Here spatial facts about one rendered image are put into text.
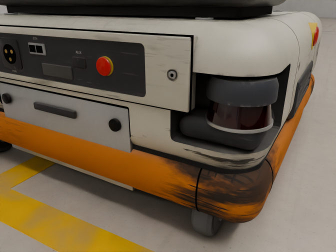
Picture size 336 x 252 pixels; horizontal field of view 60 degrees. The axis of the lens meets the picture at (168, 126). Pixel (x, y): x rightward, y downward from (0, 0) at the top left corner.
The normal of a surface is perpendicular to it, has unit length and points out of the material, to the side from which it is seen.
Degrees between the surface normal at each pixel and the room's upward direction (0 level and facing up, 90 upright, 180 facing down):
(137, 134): 96
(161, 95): 90
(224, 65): 73
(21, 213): 0
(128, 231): 0
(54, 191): 0
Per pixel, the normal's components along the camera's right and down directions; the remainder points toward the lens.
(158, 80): -0.50, 0.33
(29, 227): 0.00, -0.92
